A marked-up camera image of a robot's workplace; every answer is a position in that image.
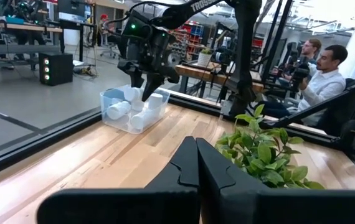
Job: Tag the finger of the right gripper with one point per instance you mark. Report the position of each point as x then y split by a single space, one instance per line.
155 84
135 76

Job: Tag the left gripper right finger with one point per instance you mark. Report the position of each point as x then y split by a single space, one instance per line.
215 174

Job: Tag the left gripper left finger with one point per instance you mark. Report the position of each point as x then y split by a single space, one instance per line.
183 168

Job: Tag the white pill bottle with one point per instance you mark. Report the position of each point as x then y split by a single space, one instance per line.
155 100
141 119
137 105
119 109
132 93

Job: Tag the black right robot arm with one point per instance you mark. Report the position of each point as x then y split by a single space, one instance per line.
246 46

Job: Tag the clear plastic basket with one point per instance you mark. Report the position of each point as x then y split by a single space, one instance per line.
109 102

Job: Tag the wooden table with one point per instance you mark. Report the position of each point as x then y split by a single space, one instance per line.
202 73

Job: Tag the person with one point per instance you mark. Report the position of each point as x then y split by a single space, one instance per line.
103 21
324 87
310 46

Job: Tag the green plant in white pot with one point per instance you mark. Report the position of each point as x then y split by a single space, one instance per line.
264 152

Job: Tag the small plant in white pot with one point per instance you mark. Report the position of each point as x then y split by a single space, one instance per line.
204 58

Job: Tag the black box with orange lights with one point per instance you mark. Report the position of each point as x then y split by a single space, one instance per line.
56 68

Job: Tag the black monitor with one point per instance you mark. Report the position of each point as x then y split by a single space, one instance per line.
71 7

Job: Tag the wooden workbench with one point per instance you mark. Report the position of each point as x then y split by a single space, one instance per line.
18 26

